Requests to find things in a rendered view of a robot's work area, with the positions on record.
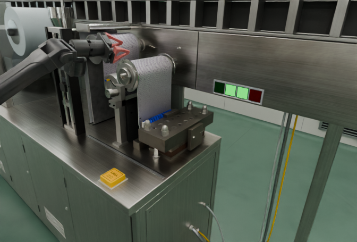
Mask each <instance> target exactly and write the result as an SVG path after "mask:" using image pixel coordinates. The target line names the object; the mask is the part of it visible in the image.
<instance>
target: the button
mask: <svg viewBox="0 0 357 242"><path fill-rule="evenodd" d="M100 180H101V181H102V182H103V183H105V184H106V185H108V186H109V187H111V188H112V187H114V186H116V185H117V184H118V183H120V182H122V181H123V180H125V174H124V173H122V172H121V171H119V170H117V169H116V168H113V169H111V170H109V171H108V172H106V173H104V174H102V175H101V176H100Z"/></svg>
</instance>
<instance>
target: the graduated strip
mask: <svg viewBox="0 0 357 242"><path fill-rule="evenodd" d="M87 137H88V138H90V139H92V140H94V141H95V142H97V143H99V144H101V145H103V146H105V147H106V148H108V149H110V150H111V151H113V152H115V153H117V154H118V155H120V156H122V157H124V158H126V159H127V160H129V161H131V162H133V163H135V164H136V165H138V166H140V167H142V168H144V169H145V170H147V171H149V172H151V173H153V174H154V175H156V176H158V177H160V178H162V179H164V178H165V177H166V176H165V175H163V174H161V173H159V172H157V171H155V170H154V169H152V168H150V167H148V166H146V165H144V164H143V163H141V162H139V161H137V160H135V159H133V158H132V157H130V156H128V155H126V154H124V153H122V152H120V151H119V150H117V149H115V148H113V147H112V146H110V145H107V144H106V143H104V142H102V141H101V140H99V139H97V138H95V137H93V136H91V135H87Z"/></svg>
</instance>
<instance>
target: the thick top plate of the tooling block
mask: <svg viewBox="0 0 357 242"><path fill-rule="evenodd" d="M213 117H214V113H213V112H211V111H208V113H207V114H202V113H201V108H198V107H195V106H193V109H191V110H188V109H187V107H184V108H182V109H180V110H179V111H178V113H177V114H175V115H173V116H171V117H169V118H165V117H163V118H161V119H159V120H157V121H154V122H152V123H151V130H144V129H143V127H142V128H140V129H138V135H139V141H141V142H143V143H145V144H147V145H149V146H151V147H153V148H155V149H157V150H159V151H162V152H164V153H166V152H167V151H169V150H170V149H172V148H173V147H175V146H176V145H178V144H180V143H181V142H183V141H185V140H186V139H188V129H190V128H191V127H193V126H195V125H196V124H198V123H199V122H201V123H203V128H205V127H206V126H208V125H210V124H211V123H213ZM163 125H167V126H168V130H169V136H166V137H164V136H161V130H162V126H163Z"/></svg>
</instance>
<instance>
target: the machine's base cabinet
mask: <svg viewBox="0 0 357 242"><path fill-rule="evenodd" d="M220 145H221V144H219V145H218V146H217V147H215V148H214V149H213V150H212V151H211V152H209V153H208V154H207V155H206V156H204V157H203V158H202V159H201V160H199V161H198V162H197V163H196V164H195V165H193V166H192V167H190V168H189V169H188V170H187V171H186V172H184V173H183V174H182V175H181V176H179V177H178V178H177V179H176V180H175V181H173V182H172V183H171V184H170V185H168V186H167V187H166V188H165V189H163V190H162V191H161V192H160V193H159V194H157V195H156V196H155V197H154V198H152V199H151V200H150V201H149V202H147V203H146V204H145V205H144V206H143V207H141V208H140V209H139V210H137V211H136V212H135V213H134V214H132V215H131V216H130V217H128V216H127V215H126V214H124V213H123V212H122V211H120V210H119V209H118V208H116V207H115V206H114V205H113V204H111V203H110V202H109V201H107V200H106V199H104V198H103V197H102V196H100V195H99V194H98V193H97V192H95V191H94V190H93V189H91V188H90V187H89V186H87V185H86V184H85V183H84V182H82V181H81V180H80V179H78V178H77V177H76V176H74V175H73V174H72V173H71V172H69V171H68V170H67V169H65V168H64V167H62V166H61V165H60V164H59V163H57V162H56V161H55V160H53V159H52V158H51V157H50V156H48V155H47V154H46V153H44V152H43V151H42V150H40V149H39V148H38V147H37V146H35V145H34V144H33V143H31V142H30V141H28V140H27V139H26V138H24V137H23V136H22V135H21V134H19V133H18V132H17V131H15V130H14V129H13V128H11V127H10V126H9V125H8V124H6V123H5V122H4V121H2V120H1V119H0V174H1V176H2V177H3V178H4V179H5V180H6V181H7V182H8V183H9V185H10V186H11V187H12V188H13V189H14V190H15V191H16V192H17V194H18V195H19V196H20V197H21V198H22V199H23V200H24V201H25V202H26V204H27V205H28V206H29V207H30V208H31V209H32V210H33V211H34V213H35V214H36V215H37V216H38V217H39V218H40V219H41V221H42V222H43V223H44V224H45V225H46V226H47V228H48V229H49V230H50V231H51V232H52V233H53V234H54V235H55V236H56V238H57V239H58V240H59V241H60V242H201V241H200V239H199V238H198V237H197V236H196V235H195V234H194V233H193V232H192V231H190V230H189V227H190V226H191V225H193V226H194V229H195V230H196V229H197V228H198V229H200V232H201V233H202V234H204V235H205V236H206V238H207V239H208V240H209V241H210V237H211V228H212V222H213V215H212V213H211V212H210V211H209V210H208V209H207V208H206V207H204V206H203V205H204V203H207V206H208V207H209V208H210V209H211V210H212V211H213V212H214V203H215V193H216V184H217V174H218V165H219V155H220Z"/></svg>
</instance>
